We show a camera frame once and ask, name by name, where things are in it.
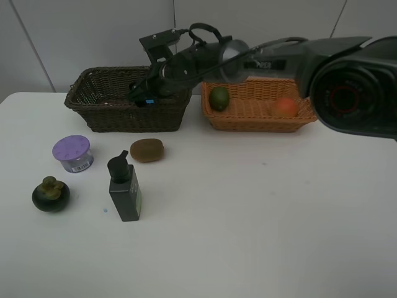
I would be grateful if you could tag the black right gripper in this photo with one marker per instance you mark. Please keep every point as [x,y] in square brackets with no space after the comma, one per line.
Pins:
[171,73]

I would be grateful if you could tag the green lime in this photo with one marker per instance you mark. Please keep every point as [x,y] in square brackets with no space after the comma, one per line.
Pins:
[219,98]

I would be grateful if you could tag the dark purple mangosteen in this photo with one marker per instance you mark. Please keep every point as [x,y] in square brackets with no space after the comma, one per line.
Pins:
[51,195]

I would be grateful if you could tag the orange red peach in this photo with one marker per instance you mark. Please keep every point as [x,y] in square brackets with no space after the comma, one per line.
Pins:
[284,107]

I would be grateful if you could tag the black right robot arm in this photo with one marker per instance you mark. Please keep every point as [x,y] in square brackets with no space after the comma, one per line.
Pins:
[350,81]

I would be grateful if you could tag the dark brown wicker basket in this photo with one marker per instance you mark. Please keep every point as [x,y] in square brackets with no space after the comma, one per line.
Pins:
[100,97]

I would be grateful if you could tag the brown kiwi fruit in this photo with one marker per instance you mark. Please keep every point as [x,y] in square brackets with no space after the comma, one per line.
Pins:
[147,150]

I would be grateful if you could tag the purple lidded round jar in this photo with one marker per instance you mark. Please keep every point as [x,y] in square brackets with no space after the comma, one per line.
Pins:
[73,152]

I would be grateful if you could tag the dark green pump bottle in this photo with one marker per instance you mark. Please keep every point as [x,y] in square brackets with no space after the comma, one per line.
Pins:
[124,188]

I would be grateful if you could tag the orange wicker basket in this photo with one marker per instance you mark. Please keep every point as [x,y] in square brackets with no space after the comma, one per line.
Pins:
[250,107]

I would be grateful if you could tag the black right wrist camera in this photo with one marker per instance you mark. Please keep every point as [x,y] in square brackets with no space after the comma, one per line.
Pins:
[157,45]

